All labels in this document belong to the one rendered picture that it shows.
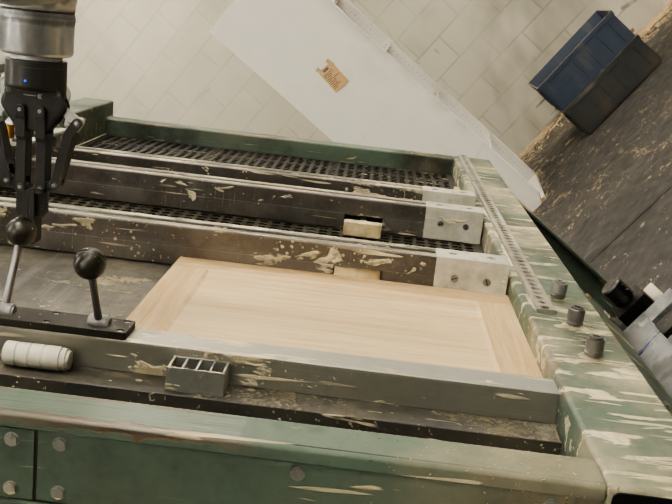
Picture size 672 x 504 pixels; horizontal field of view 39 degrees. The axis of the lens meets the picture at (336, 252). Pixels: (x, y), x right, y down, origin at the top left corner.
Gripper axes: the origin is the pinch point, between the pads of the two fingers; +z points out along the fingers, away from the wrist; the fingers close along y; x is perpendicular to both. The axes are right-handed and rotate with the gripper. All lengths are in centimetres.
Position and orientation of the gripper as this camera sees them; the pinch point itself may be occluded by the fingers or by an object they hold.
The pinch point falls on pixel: (32, 215)
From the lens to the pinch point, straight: 129.5
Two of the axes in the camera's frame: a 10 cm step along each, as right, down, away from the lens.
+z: -1.1, 9.6, 2.5
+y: -9.9, -1.2, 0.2
